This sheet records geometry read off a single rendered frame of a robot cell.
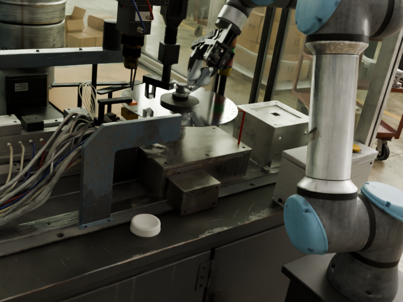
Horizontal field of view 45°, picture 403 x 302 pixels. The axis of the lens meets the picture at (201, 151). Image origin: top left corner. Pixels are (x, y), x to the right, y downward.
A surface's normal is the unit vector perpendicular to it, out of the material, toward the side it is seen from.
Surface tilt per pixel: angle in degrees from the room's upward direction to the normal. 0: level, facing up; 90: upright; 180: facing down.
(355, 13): 70
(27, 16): 90
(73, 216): 0
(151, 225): 1
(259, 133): 90
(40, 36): 90
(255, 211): 0
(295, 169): 90
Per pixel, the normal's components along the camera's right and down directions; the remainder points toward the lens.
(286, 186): -0.80, 0.15
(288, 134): 0.58, 0.42
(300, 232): -0.95, 0.13
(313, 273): 0.14, -0.89
